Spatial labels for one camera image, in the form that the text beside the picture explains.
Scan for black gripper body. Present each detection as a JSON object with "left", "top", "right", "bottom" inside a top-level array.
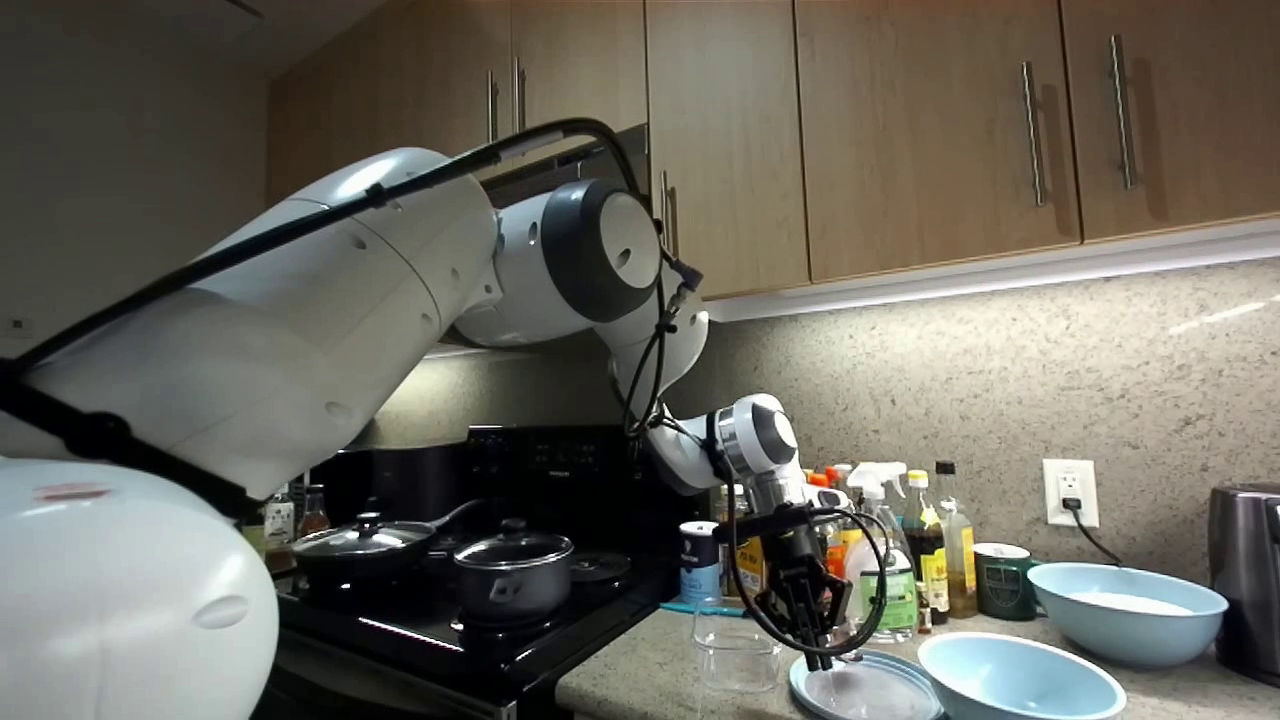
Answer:
[{"left": 758, "top": 504, "right": 850, "bottom": 627}]

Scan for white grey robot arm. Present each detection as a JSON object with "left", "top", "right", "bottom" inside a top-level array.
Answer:
[{"left": 0, "top": 148, "right": 821, "bottom": 720}]

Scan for light blue plate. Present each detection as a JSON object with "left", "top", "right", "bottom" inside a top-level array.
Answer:
[{"left": 787, "top": 651, "right": 943, "bottom": 720}]

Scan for black white canister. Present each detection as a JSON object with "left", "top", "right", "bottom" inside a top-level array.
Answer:
[{"left": 681, "top": 522, "right": 719, "bottom": 603}]

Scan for dark soy sauce bottle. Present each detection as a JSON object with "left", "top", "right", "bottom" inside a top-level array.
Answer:
[{"left": 906, "top": 470, "right": 948, "bottom": 624}]

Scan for white spray bottle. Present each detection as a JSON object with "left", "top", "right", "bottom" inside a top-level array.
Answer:
[{"left": 845, "top": 466, "right": 920, "bottom": 646}]

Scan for light blue front bowl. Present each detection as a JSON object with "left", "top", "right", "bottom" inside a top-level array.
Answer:
[{"left": 917, "top": 631, "right": 1130, "bottom": 720}]

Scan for light blue bowl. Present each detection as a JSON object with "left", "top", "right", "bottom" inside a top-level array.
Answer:
[
  {"left": 917, "top": 631, "right": 1130, "bottom": 720},
  {"left": 1029, "top": 564, "right": 1227, "bottom": 670}
]

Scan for yellow label oil bottle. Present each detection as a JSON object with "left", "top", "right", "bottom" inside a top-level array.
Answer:
[{"left": 938, "top": 460, "right": 978, "bottom": 621}]

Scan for black pot with glass lid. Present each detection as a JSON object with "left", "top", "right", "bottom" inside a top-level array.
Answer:
[{"left": 454, "top": 522, "right": 578, "bottom": 621}]

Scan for light blue back bowl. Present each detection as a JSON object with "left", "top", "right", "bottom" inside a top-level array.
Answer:
[{"left": 1029, "top": 564, "right": 1227, "bottom": 670}]

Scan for steel electric kettle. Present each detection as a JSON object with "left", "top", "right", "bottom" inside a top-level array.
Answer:
[{"left": 1210, "top": 486, "right": 1280, "bottom": 686}]

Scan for black frying pan with lid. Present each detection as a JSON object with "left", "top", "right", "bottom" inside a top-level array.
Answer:
[{"left": 293, "top": 502, "right": 478, "bottom": 591}]

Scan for wooden upper cabinets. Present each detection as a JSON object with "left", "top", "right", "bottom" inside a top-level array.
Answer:
[{"left": 270, "top": 0, "right": 1280, "bottom": 318}]

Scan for black electric stove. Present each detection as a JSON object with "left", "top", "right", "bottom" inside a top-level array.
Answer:
[{"left": 252, "top": 424, "right": 698, "bottom": 720}]

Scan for white wall outlet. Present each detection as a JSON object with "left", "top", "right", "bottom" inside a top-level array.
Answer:
[{"left": 1044, "top": 460, "right": 1100, "bottom": 530}]

